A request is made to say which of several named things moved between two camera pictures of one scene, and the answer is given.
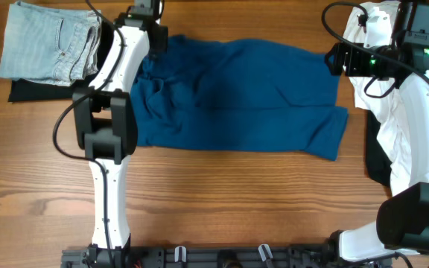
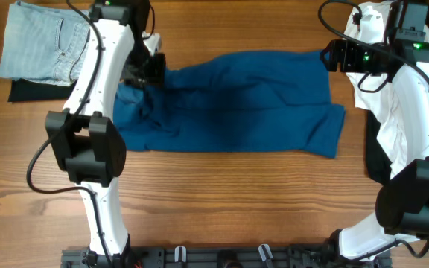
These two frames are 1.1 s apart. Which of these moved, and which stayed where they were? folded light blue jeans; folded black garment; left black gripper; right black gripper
Moved: left black gripper
Stayed: folded light blue jeans; right black gripper; folded black garment
